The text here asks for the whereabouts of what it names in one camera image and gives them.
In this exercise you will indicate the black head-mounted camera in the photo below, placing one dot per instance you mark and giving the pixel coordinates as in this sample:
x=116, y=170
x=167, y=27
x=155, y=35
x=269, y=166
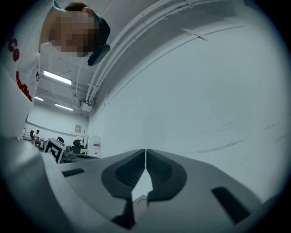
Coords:
x=100, y=54

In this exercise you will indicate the white junction box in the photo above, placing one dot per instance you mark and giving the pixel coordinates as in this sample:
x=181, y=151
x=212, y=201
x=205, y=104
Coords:
x=86, y=106

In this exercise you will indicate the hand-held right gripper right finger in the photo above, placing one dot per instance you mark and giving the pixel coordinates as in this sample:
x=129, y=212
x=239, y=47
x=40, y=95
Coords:
x=200, y=188

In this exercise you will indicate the framed wall sign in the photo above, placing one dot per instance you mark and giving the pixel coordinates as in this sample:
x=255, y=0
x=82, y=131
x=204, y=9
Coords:
x=78, y=128

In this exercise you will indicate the person's head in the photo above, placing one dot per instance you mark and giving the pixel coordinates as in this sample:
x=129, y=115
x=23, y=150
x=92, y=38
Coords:
x=70, y=29

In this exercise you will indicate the grey shirt with red letters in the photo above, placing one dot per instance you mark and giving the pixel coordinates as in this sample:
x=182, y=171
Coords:
x=22, y=45

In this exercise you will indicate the white ceiling conduit bundle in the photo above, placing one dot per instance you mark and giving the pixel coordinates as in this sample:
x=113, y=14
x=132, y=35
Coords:
x=122, y=38

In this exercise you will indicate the white cabinet with red labels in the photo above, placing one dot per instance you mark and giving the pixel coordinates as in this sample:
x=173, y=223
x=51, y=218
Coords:
x=94, y=145

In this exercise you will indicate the white table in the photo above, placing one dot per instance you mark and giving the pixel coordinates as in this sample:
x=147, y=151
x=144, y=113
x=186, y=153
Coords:
x=141, y=184

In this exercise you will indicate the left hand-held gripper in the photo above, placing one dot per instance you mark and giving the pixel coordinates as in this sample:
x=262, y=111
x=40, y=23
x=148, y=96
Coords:
x=53, y=150

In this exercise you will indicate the black office chair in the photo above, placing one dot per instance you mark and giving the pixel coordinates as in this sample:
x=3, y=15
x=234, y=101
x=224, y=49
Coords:
x=61, y=139
x=77, y=146

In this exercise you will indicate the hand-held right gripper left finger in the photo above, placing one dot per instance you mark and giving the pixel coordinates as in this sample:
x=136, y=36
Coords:
x=91, y=182

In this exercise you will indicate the long ceiling light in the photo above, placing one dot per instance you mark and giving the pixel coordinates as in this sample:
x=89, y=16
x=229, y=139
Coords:
x=63, y=107
x=38, y=98
x=57, y=77

